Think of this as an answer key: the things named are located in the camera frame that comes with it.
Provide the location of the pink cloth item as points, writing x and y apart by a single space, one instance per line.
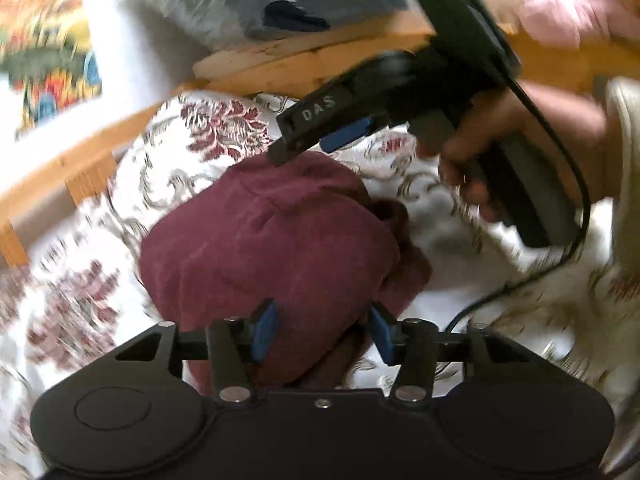
572 23

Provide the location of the colourful floral wall poster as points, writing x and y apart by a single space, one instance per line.
47 62

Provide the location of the right forearm beige sleeve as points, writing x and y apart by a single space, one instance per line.
622 99

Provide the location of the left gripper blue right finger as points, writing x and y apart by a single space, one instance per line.
410 344

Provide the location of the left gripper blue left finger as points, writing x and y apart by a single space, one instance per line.
235 345

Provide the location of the floral white satin bedspread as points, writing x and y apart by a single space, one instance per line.
81 294

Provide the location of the wooden bed frame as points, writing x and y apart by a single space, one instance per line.
77 150

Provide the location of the maroon long-sleeve sweater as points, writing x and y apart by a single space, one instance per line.
306 235

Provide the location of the person's right hand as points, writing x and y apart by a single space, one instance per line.
583 126

